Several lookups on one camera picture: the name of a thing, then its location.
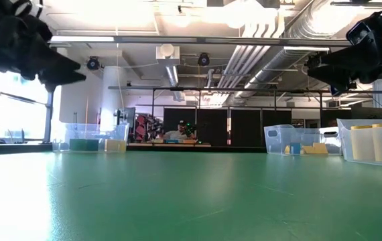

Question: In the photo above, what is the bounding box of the green cube block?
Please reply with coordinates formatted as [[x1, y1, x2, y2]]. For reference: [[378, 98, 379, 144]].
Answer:
[[69, 139, 85, 153]]

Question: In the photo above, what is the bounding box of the black round ceiling speaker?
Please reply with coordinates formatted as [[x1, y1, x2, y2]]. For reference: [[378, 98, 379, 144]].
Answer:
[[86, 56, 101, 71], [197, 52, 210, 67]]

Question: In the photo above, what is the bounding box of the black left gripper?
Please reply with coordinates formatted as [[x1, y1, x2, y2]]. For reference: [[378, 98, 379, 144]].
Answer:
[[0, 13, 87, 93]]

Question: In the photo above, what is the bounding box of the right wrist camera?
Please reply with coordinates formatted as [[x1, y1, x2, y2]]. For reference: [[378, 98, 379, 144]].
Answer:
[[346, 21, 379, 46]]

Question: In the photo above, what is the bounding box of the black pipe frame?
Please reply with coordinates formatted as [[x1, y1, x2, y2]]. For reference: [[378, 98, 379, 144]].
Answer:
[[109, 85, 382, 148]]

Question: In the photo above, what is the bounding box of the clear plastic bin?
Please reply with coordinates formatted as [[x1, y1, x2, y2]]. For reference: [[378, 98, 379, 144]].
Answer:
[[52, 123, 130, 154], [336, 113, 382, 169], [263, 124, 342, 157]]

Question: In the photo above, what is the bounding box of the black aluminium table frame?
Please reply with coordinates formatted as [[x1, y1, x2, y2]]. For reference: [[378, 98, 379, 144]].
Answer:
[[0, 143, 266, 155]]

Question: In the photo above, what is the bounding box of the wooden workbench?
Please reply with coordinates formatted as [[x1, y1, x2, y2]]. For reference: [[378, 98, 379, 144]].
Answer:
[[127, 142, 212, 148]]

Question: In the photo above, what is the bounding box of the grey overhead rig crossbar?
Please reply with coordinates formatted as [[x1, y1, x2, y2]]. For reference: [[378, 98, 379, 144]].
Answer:
[[50, 35, 351, 46]]

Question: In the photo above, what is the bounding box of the white ceiling duct box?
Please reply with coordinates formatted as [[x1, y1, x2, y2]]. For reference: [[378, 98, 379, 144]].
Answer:
[[155, 43, 181, 66]]

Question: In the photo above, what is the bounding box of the silver ventilation duct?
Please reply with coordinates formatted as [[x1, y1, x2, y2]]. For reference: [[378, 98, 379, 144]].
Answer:
[[231, 0, 356, 106]]

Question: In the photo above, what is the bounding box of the black partition wall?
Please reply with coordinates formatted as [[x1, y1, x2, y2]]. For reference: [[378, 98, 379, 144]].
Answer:
[[163, 107, 292, 148]]

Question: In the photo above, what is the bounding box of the person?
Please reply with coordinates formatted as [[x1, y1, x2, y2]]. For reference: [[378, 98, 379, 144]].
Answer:
[[162, 120, 197, 141]]

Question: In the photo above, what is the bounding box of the black window frame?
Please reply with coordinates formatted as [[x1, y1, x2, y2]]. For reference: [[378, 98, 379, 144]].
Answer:
[[0, 65, 56, 145]]

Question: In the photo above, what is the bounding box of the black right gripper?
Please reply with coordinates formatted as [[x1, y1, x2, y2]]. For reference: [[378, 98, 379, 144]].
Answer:
[[306, 43, 382, 95]]

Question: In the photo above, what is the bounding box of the white ceiling pipe bundle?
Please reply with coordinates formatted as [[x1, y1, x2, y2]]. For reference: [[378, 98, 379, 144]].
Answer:
[[216, 13, 285, 90]]

